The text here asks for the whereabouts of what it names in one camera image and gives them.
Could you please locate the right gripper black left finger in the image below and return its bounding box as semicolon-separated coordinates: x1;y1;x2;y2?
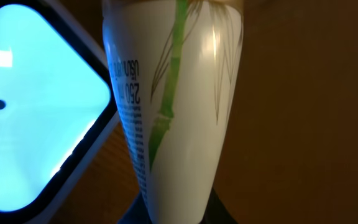
117;193;152;224

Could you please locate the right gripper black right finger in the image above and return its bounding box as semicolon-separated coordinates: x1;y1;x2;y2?
200;189;238;224

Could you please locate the white barcode scanner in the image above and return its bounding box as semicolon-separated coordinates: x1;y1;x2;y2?
0;1;117;223

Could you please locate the white tube gold cap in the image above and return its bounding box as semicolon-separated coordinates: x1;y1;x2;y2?
102;0;244;223

